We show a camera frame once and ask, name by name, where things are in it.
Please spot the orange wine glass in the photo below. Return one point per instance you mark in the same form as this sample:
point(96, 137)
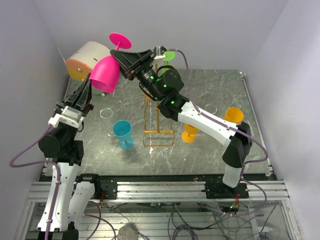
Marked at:
point(189, 134)
point(234, 115)

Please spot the blue plastic wine glass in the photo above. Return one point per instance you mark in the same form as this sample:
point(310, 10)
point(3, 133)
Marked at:
point(122, 130)

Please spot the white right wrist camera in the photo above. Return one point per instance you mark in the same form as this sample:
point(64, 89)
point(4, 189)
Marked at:
point(159, 52)

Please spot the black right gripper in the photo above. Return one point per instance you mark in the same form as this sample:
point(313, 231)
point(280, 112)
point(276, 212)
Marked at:
point(127, 61)

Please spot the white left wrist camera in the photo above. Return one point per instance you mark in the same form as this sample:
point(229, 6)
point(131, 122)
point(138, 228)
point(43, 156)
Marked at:
point(68, 116)

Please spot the cream round drawer box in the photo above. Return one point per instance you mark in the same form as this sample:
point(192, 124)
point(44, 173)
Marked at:
point(82, 62)

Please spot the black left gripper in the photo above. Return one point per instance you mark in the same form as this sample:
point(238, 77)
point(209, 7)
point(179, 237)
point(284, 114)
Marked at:
point(83, 101)

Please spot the gold wire glass rack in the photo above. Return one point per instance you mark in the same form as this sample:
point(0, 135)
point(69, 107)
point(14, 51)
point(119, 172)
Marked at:
point(157, 131)

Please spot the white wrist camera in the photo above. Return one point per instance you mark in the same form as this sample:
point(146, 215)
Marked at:
point(68, 116)
point(159, 52)

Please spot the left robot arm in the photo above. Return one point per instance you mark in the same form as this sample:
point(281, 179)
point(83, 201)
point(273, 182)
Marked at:
point(70, 191)

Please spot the clear wine glass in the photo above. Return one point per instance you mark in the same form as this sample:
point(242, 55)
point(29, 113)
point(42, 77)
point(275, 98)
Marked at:
point(107, 116)
point(211, 108)
point(196, 93)

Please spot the orange wine glass right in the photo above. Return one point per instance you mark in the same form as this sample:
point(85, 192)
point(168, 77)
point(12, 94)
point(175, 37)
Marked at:
point(234, 115)

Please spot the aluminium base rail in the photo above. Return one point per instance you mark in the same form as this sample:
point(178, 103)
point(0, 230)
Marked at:
point(154, 192)

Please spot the orange wine glass left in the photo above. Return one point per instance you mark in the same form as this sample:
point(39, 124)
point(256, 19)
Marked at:
point(189, 134)

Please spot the green plastic wine glass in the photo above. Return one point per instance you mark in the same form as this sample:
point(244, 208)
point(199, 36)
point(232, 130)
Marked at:
point(169, 56)

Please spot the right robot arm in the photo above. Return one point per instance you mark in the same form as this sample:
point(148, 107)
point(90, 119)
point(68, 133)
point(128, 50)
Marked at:
point(165, 89)

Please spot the pink plastic wine glass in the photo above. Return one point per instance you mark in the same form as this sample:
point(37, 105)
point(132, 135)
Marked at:
point(106, 72)

